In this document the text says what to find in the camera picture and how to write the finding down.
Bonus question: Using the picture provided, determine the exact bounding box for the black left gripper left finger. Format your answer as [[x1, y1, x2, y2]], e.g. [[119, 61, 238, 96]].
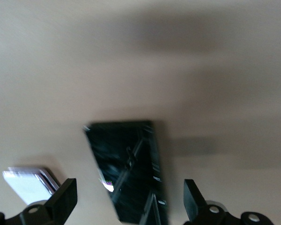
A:
[[4, 178, 78, 225]]

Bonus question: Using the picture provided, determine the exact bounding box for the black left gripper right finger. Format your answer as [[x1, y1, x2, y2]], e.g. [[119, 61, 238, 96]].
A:
[[184, 179, 230, 225]]

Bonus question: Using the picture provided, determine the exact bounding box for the white Huawei phone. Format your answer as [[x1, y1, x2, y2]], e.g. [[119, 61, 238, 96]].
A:
[[2, 166, 61, 206]]

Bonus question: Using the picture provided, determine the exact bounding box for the black slab phone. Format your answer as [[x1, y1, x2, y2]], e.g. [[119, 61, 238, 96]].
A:
[[83, 120, 170, 225]]

